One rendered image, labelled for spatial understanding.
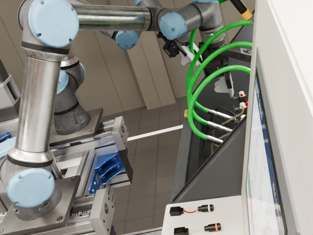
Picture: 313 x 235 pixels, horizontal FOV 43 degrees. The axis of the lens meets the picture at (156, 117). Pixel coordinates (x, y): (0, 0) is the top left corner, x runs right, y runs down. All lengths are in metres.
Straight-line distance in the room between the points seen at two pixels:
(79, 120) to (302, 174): 1.35
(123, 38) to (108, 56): 2.51
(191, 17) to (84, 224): 0.69
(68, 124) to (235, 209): 0.81
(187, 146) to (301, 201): 1.10
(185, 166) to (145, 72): 2.56
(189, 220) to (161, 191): 1.76
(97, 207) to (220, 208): 0.38
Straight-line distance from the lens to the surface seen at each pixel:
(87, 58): 3.99
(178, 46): 1.44
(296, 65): 0.43
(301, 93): 0.38
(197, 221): 1.10
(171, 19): 1.16
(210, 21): 1.23
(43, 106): 1.02
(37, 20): 0.97
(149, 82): 3.89
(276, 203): 0.49
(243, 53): 1.28
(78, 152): 1.69
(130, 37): 1.43
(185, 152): 1.43
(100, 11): 1.19
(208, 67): 1.29
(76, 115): 1.65
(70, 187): 1.32
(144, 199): 2.85
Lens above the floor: 1.72
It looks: 27 degrees down
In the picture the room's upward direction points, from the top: 19 degrees counter-clockwise
